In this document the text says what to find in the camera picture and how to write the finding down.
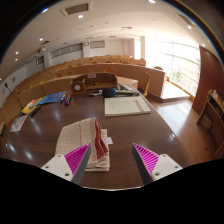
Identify white and red printed sheet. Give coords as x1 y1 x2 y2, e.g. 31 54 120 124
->
9 114 29 133

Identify black remote control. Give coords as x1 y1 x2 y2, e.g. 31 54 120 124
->
28 105 42 118

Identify recessed ceiling lights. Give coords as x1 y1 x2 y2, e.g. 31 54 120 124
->
3 0 206 64

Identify black gooseneck microphone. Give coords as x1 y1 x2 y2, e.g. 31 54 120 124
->
3 82 25 109

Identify black handheld microphone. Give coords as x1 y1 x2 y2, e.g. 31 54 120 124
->
89 87 140 98

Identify blue book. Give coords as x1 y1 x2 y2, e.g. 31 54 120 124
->
37 90 67 106

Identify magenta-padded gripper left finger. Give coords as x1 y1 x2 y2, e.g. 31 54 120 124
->
40 142 92 186

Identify wooden auditorium seats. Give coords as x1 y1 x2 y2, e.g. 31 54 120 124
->
13 54 148 88

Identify white notebook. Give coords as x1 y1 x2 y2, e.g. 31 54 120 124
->
103 95 152 118

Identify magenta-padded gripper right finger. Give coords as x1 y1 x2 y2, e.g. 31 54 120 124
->
131 142 184 186

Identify beige towel with red border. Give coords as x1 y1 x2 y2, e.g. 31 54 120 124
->
54 116 114 173

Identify wooden chair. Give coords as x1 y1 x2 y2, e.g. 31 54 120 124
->
137 71 152 98

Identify wooden desk organizer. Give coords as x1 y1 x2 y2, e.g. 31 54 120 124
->
69 72 119 96

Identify wooden shelf unit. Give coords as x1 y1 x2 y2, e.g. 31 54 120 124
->
196 89 224 160

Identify ceiling air vent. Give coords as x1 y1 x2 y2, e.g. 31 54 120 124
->
59 1 93 17

